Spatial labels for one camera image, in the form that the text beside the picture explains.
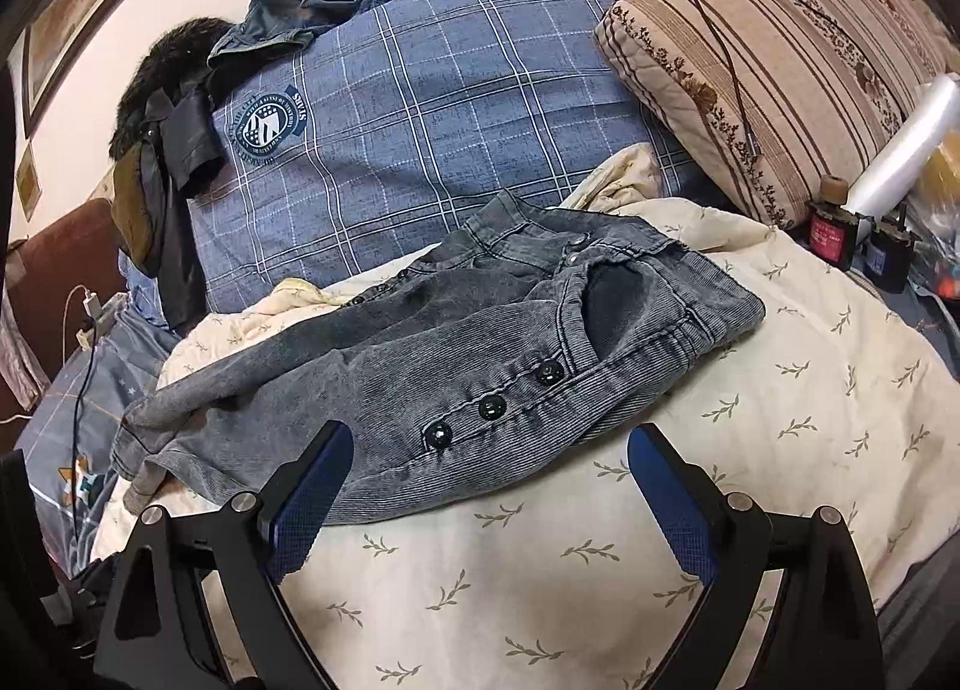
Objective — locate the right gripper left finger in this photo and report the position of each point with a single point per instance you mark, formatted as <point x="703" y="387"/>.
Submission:
<point x="157" y="630"/>

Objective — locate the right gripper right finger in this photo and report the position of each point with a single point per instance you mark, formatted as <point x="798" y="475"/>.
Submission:
<point x="822" y="631"/>

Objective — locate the grey denim pants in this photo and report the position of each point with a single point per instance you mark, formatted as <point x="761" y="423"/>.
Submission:
<point x="524" y="333"/>

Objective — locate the white power strip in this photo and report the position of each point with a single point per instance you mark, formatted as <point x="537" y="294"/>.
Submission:
<point x="92" y="331"/>

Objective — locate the white phone charger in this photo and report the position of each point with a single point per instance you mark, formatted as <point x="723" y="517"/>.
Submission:
<point x="92" y="306"/>

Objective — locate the dark bottle blue label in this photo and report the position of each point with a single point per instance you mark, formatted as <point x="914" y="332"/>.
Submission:
<point x="888" y="251"/>

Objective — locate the dark bottle red label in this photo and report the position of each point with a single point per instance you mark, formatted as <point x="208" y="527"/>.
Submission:
<point x="832" y="228"/>

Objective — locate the black leather fur-lined jacket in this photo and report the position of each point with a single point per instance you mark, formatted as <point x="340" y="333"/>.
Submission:
<point x="165" y="152"/>

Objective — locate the clear plastic wrap roll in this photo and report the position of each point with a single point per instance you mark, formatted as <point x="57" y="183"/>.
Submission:
<point x="895" y="169"/>

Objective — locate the blue plaid folded quilt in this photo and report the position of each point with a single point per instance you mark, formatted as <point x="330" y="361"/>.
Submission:
<point x="387" y="132"/>

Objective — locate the beige striped floral pillow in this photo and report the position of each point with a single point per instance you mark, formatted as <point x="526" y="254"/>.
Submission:
<point x="770" y="96"/>

